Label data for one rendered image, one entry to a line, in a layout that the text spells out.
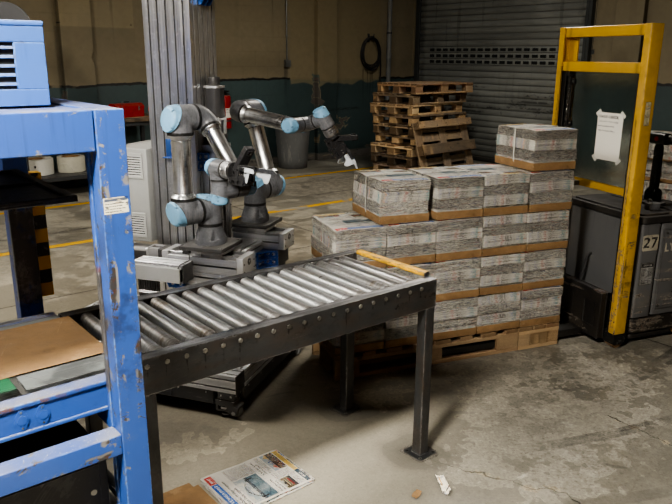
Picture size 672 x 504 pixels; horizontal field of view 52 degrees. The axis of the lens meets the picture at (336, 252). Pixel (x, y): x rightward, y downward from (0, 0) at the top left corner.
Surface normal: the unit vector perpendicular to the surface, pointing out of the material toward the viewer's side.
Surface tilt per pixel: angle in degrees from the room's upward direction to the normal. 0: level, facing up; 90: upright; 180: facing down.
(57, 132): 90
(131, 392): 90
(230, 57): 90
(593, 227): 90
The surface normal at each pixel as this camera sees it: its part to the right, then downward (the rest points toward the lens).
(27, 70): 0.63, 0.22
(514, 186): 0.35, 0.26
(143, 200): -0.32, 0.25
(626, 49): -0.77, 0.17
